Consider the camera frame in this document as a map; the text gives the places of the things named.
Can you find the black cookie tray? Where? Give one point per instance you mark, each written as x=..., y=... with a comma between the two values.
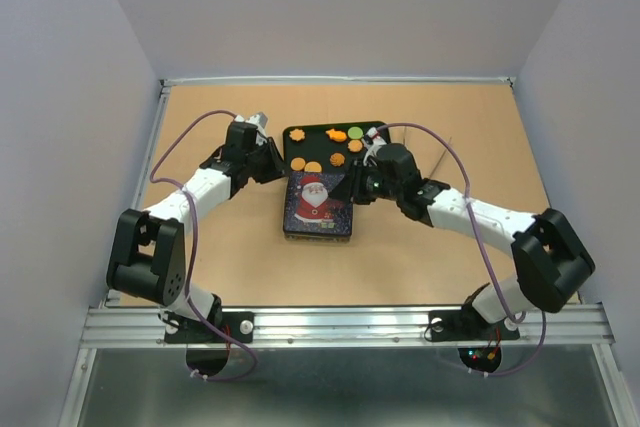
x=318, y=147

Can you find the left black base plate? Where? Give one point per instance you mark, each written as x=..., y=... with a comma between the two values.
x=238, y=325

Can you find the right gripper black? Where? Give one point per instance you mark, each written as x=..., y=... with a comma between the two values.
x=350, y=189

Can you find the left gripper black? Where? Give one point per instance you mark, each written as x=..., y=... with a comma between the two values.
x=278, y=167

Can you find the metal tongs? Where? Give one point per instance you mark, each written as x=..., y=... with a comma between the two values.
x=436, y=164

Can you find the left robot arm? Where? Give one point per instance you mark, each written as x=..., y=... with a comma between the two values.
x=148, y=258

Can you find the orange bear cookie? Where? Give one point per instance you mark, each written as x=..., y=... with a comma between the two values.
x=337, y=136

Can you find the orange round cookie upper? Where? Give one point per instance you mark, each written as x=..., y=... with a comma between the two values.
x=355, y=146

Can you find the orange round cookie left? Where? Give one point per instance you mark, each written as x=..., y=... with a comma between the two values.
x=297, y=164

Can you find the gold cookie tin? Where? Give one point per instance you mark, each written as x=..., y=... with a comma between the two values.
x=325, y=239

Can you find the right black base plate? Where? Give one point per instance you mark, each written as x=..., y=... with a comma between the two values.
x=464, y=324

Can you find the green cookie lower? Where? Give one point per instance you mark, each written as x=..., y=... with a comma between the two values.
x=355, y=133

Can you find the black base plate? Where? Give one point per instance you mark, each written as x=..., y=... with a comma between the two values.
x=238, y=325
x=464, y=324

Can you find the gold tin lid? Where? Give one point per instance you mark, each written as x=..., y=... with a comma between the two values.
x=309, y=209

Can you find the orange round cookie bottom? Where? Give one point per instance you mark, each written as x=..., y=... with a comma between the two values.
x=313, y=167

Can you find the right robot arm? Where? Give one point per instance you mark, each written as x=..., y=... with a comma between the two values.
x=551, y=263

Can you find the orange round cookie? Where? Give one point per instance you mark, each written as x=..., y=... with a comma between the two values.
x=297, y=164
x=355, y=146
x=313, y=167

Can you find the aluminium front rail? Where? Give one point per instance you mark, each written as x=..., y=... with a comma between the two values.
x=342, y=327

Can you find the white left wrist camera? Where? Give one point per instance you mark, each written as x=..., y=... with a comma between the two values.
x=259, y=120

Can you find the orange flower cookie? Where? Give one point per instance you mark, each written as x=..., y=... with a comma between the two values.
x=297, y=135

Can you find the orange swirl cookie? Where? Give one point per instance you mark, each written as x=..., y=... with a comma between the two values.
x=337, y=159

